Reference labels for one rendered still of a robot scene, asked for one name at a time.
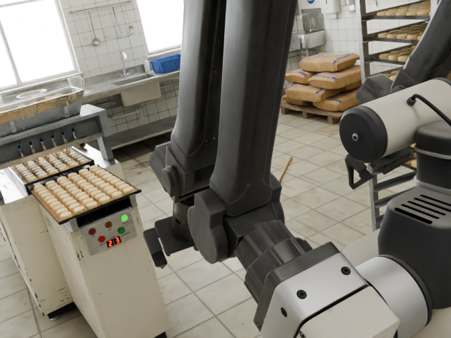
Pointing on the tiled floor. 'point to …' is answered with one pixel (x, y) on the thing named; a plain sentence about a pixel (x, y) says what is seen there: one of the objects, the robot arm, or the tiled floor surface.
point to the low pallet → (312, 112)
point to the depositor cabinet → (39, 240)
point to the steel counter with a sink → (127, 99)
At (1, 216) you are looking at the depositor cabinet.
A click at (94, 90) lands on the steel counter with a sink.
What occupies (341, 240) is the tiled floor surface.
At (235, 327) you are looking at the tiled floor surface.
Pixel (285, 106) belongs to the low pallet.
